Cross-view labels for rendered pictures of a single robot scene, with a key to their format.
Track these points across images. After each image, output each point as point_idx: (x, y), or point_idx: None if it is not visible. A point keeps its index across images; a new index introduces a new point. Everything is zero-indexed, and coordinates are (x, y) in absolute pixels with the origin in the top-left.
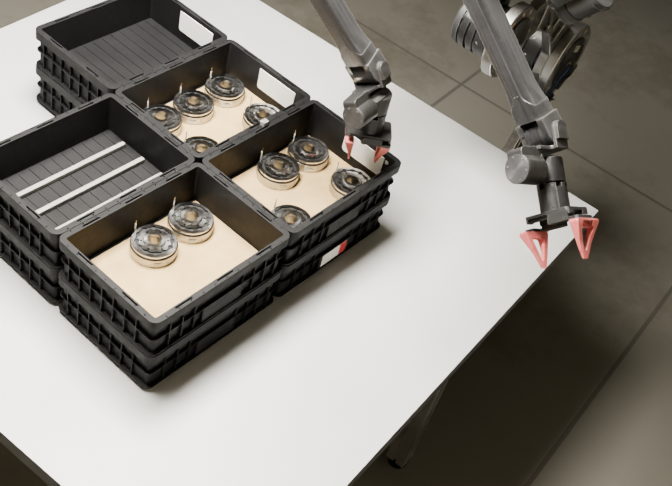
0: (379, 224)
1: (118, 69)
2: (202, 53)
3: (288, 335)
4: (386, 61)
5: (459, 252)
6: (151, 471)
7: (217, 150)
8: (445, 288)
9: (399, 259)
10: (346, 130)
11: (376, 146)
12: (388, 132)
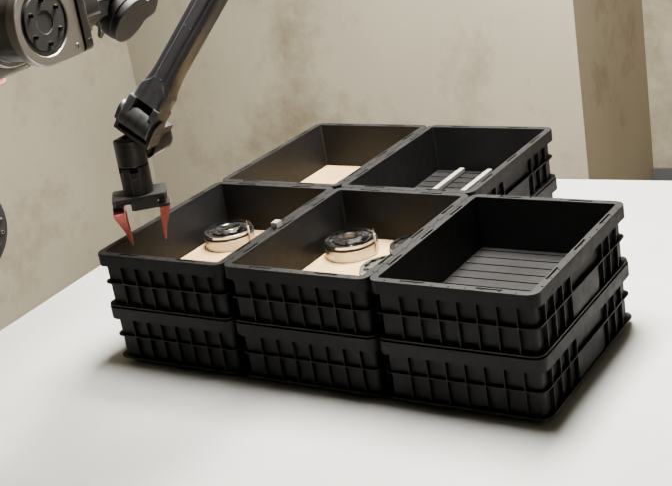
0: (123, 353)
1: (518, 284)
2: (392, 252)
3: None
4: (120, 110)
5: (17, 374)
6: None
7: (320, 196)
8: (45, 342)
9: (99, 345)
10: (168, 197)
11: (129, 254)
12: (116, 194)
